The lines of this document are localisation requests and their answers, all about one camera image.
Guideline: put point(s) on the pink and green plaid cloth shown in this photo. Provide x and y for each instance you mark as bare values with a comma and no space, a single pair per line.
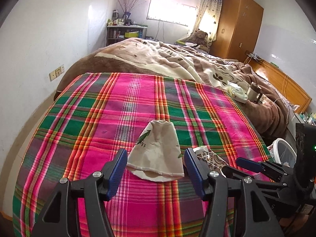
98,118

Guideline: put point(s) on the white tissue pack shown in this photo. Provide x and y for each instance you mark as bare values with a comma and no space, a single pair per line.
239,95

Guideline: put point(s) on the bright window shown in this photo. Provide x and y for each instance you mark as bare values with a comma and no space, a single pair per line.
172,11

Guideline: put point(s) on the brown teddy bear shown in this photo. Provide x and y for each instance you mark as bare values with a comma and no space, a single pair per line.
198,38

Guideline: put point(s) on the brown and cream blanket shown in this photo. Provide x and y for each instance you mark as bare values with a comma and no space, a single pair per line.
148,59

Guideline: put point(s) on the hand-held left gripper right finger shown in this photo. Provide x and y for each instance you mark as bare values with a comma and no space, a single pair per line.
195,175

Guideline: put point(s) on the dried flower branches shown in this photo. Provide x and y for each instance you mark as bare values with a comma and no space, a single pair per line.
127,7

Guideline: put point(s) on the brown printed snack wrapper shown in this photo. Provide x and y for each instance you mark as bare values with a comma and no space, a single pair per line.
212,159

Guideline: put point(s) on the steel thermos mug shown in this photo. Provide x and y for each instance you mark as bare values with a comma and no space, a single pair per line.
253,92

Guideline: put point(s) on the patterned curtain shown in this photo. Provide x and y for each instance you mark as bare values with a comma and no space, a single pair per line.
209,5

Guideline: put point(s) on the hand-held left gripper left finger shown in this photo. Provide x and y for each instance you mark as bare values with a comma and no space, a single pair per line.
117,175

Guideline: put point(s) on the wooden bed headboard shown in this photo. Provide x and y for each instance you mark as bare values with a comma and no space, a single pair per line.
279,81

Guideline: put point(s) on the power strip with plugs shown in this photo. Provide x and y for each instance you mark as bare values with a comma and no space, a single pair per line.
254,56

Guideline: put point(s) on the light purple pillow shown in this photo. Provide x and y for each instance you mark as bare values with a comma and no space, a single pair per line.
291,105

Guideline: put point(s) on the beige wall socket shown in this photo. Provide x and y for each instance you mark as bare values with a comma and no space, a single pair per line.
56,72

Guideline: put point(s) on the group of small cosmetic bottles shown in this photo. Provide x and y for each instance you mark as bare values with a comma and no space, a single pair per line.
308,117

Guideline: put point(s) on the dark cluttered shelf unit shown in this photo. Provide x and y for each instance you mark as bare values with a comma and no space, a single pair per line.
116,34

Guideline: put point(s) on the white plastic bin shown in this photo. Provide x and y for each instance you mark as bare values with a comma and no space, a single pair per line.
284,150

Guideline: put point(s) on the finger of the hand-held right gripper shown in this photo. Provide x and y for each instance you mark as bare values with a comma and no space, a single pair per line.
237,171
249,164

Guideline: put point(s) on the wooden wardrobe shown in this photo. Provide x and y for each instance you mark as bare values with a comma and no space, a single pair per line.
237,27

